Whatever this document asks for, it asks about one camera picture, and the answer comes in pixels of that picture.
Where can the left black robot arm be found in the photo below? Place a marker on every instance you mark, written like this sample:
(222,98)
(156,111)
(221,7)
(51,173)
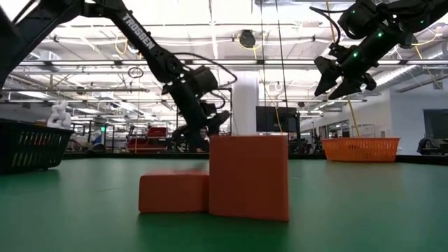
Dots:
(140,35)

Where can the dark glass door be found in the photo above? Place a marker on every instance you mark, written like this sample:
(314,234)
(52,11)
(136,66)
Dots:
(435,129)

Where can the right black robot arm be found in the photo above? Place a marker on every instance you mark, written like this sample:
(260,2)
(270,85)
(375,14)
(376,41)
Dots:
(402,17)

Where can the black monitor screen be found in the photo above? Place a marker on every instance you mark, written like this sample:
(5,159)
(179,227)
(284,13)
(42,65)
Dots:
(276,119)

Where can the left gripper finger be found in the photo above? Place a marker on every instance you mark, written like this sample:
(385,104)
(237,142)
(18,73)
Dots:
(182,138)
(220,122)

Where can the tall red-orange block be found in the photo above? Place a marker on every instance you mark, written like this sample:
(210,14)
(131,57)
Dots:
(248,178)

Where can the red tool cart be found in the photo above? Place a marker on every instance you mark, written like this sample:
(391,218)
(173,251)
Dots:
(155,138)

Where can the orange plastic basket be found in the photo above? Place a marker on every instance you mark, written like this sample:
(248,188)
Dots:
(360,150)

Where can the black table edge rail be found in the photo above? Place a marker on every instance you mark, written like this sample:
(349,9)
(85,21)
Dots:
(304,156)

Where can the white lumpy object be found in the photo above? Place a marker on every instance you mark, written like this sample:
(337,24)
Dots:
(59,115)

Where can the black office chair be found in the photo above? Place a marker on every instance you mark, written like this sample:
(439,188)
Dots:
(425,145)

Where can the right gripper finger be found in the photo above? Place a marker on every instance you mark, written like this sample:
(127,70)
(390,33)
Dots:
(327,75)
(346,89)

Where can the long ceiling light strip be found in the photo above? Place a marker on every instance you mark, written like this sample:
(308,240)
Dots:
(245,62)

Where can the person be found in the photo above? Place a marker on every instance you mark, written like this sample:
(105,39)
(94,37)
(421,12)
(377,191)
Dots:
(204,140)

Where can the silver air duct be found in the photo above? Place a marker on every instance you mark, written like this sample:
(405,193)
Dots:
(402,75)
(49,57)

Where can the black plastic basket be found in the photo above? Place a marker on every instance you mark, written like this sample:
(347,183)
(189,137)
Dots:
(31,148)

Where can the white building pillar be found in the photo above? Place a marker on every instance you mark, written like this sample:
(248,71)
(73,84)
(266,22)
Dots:
(246,105)

